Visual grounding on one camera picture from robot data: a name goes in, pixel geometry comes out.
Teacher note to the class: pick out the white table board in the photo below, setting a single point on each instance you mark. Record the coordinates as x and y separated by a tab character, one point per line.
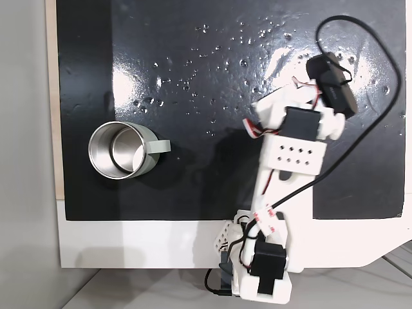
128	244

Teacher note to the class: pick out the black camera box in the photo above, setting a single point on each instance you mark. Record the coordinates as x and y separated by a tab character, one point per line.
338	96

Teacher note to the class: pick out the white tape with red print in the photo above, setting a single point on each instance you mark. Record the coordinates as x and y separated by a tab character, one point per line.
268	222

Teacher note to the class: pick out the glossy black mat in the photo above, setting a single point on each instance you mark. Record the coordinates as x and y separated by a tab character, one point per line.
193	193

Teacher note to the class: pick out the black table clamp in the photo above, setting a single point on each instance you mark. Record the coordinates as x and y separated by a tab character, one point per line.
225	277

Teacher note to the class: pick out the pale wooden strip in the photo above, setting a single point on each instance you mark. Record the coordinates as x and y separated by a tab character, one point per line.
51	96

